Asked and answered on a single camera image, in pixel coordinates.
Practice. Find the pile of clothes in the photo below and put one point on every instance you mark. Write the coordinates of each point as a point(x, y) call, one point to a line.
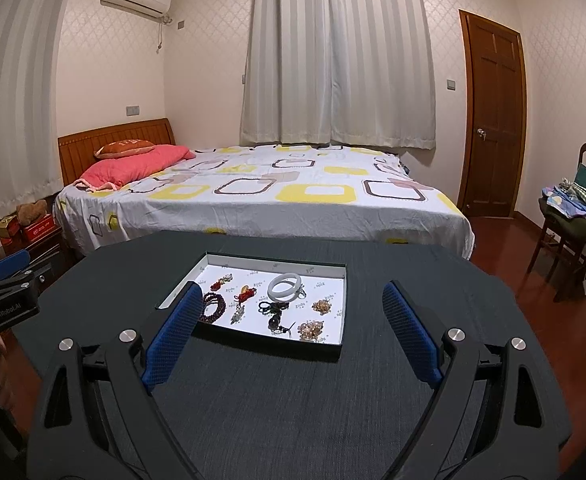
point(568, 205)

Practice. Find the grey wall socket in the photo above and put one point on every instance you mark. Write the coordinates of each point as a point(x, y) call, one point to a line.
point(133, 109)

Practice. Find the black bead pendant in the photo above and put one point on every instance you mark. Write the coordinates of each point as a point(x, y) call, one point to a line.
point(274, 321)

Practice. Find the green jewelry tray white lining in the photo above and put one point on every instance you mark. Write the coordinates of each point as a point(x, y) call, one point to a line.
point(333, 285)

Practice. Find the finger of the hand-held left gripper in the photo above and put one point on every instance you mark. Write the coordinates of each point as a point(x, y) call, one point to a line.
point(20, 287)
point(8, 266)

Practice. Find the bed with patterned sheet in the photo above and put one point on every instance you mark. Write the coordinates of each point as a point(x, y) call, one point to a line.
point(283, 210)

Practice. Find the red box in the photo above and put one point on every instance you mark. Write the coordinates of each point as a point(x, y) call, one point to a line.
point(38, 230)

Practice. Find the small silver charm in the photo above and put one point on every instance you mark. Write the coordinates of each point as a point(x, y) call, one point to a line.
point(238, 315)

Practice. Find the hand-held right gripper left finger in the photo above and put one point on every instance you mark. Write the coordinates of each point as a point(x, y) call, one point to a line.
point(173, 330)

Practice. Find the white window curtain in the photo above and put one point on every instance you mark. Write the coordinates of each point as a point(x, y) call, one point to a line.
point(338, 50)

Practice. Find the brown teddy bear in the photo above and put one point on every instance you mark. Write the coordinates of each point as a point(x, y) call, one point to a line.
point(30, 211)

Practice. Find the wooden nightstand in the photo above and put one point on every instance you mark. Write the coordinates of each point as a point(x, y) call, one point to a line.
point(48, 252)

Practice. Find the gold box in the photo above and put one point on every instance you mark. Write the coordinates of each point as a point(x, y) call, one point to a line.
point(9, 227)

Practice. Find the pink pillow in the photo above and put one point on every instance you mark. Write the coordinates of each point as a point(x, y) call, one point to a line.
point(133, 165)

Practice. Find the white side curtain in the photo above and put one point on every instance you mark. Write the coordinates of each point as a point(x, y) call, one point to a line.
point(13, 110)

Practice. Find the white bangle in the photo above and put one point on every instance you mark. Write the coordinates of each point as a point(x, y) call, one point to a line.
point(271, 287)

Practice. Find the orange cushion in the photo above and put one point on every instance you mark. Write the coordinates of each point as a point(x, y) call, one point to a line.
point(123, 148)

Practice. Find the wooden chair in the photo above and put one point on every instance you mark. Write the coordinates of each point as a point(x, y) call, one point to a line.
point(568, 255)

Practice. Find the wooden door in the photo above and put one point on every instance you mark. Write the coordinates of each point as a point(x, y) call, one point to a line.
point(495, 120)

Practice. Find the red gold tassel charm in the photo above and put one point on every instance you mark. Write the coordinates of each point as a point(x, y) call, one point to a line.
point(216, 285)
point(245, 291)

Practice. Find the wooden headboard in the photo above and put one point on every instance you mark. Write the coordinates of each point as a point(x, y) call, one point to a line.
point(83, 142)

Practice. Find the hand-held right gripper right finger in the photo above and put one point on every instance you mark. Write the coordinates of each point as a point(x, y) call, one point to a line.
point(413, 335)

